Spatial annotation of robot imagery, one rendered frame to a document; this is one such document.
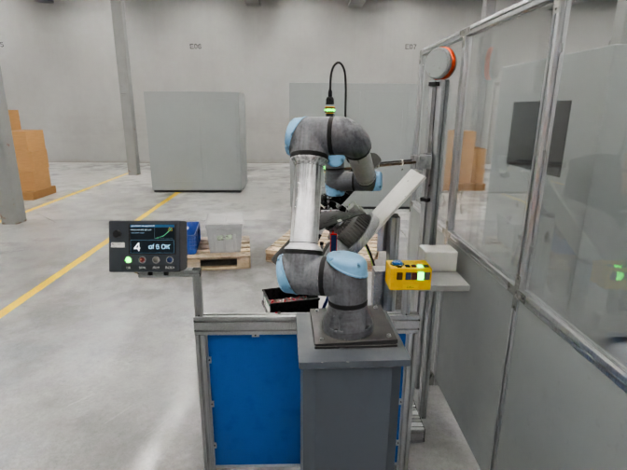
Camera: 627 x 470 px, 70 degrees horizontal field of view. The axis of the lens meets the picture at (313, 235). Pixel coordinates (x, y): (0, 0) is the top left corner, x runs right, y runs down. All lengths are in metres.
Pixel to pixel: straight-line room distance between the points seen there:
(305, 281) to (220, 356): 0.76
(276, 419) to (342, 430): 0.73
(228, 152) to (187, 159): 0.83
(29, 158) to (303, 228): 8.66
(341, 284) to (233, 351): 0.78
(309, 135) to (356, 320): 0.55
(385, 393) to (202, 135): 8.20
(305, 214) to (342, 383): 0.49
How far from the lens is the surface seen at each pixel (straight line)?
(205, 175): 9.28
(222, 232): 4.86
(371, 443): 1.44
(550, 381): 1.76
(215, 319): 1.84
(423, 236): 2.59
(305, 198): 1.32
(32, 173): 9.73
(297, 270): 1.29
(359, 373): 1.29
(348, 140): 1.34
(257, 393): 2.01
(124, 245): 1.78
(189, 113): 9.24
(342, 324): 1.30
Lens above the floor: 1.65
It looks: 16 degrees down
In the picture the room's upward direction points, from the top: straight up
